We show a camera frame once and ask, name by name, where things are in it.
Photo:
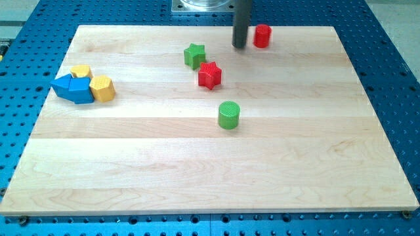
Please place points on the blue perforated table plate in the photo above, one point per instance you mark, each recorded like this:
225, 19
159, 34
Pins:
36, 55

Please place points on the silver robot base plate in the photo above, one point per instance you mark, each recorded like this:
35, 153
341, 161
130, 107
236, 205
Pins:
203, 5

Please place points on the green cylinder block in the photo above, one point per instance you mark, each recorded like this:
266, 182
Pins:
228, 115

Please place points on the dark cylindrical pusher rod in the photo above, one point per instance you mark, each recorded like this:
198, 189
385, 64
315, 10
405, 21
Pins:
242, 16

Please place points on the green star block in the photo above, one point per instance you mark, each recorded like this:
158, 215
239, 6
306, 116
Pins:
194, 55

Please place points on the blue cube block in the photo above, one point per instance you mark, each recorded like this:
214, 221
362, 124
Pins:
79, 90

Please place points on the yellow heart block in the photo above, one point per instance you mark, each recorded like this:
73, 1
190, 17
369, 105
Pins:
81, 70

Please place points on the yellow hexagon block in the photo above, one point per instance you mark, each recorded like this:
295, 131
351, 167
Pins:
102, 88

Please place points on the red cylinder block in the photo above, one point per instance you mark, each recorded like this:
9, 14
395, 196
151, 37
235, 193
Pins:
262, 35

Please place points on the wooden board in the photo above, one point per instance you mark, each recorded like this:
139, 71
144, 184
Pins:
308, 138

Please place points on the red star block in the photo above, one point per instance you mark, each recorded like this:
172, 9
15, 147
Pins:
209, 75

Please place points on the blue triangle block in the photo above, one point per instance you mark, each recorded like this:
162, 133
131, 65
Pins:
61, 86

